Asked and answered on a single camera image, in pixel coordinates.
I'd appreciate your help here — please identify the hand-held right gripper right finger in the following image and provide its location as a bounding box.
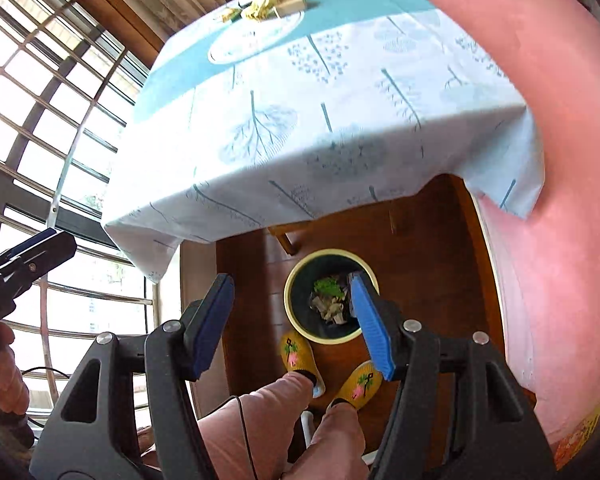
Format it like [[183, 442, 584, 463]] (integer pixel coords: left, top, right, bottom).
[[349, 270, 556, 480]]

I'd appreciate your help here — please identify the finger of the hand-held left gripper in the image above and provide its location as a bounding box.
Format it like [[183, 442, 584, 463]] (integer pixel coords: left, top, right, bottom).
[[0, 228, 59, 262], [0, 232, 78, 295]]

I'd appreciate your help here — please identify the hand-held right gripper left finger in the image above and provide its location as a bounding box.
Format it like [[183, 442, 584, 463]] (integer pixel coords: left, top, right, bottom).
[[29, 272, 236, 480]]

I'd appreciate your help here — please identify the yellow round waste bin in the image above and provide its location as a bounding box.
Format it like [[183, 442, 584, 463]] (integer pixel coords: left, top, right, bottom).
[[283, 248, 380, 345]]

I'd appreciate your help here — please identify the person's left hand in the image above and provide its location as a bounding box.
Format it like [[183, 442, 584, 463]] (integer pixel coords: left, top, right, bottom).
[[0, 321, 32, 414]]

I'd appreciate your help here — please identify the crumpled beige paper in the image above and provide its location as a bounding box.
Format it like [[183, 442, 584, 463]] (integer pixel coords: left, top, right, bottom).
[[309, 294, 352, 327]]

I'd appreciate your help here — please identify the yellow flower slipper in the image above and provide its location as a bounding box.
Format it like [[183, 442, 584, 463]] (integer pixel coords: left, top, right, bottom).
[[279, 331, 326, 399], [327, 360, 381, 411]]

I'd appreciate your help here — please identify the green wrapper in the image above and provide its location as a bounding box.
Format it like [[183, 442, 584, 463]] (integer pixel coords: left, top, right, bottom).
[[313, 277, 346, 299]]

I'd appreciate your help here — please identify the person's left leg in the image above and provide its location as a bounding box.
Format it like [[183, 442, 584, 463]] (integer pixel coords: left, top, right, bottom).
[[140, 372, 316, 480]]

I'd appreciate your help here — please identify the person's leg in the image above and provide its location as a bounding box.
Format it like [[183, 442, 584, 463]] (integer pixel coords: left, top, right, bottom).
[[280, 402, 371, 480], [140, 372, 316, 480]]

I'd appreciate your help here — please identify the white plastic tube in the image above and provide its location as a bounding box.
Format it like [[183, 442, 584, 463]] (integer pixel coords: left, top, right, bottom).
[[300, 410, 314, 453]]

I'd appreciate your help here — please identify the person's right leg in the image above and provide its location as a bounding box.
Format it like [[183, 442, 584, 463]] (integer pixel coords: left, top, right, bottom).
[[280, 402, 371, 480]]

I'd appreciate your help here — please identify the window metal grille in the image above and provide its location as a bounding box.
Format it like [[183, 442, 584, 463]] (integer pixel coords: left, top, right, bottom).
[[0, 0, 154, 426]]

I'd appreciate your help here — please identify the leaf print tablecloth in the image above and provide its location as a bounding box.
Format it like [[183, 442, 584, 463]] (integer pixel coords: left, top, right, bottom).
[[101, 0, 546, 283]]

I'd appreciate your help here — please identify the yellow printed cloth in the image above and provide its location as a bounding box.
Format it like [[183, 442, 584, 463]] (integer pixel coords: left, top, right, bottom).
[[554, 399, 600, 467]]

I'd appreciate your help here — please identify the pink bed sheet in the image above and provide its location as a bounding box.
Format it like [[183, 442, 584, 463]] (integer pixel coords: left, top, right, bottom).
[[370, 0, 600, 457]]

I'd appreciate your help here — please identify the white patterned plate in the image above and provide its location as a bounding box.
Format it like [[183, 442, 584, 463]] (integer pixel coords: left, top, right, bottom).
[[207, 10, 304, 66]]

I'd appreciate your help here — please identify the yellow crumpled wrapper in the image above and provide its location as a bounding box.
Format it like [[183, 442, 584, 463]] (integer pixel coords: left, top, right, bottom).
[[239, 0, 282, 22]]

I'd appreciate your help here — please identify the small cardboard box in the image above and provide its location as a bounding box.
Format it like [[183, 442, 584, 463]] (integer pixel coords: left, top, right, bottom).
[[275, 0, 309, 19]]

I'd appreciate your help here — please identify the thin black cable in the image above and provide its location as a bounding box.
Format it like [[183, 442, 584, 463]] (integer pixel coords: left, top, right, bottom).
[[221, 394, 257, 480]]

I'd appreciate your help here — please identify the wooden table frame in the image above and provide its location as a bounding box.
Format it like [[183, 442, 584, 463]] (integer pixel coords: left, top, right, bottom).
[[267, 220, 314, 257]]

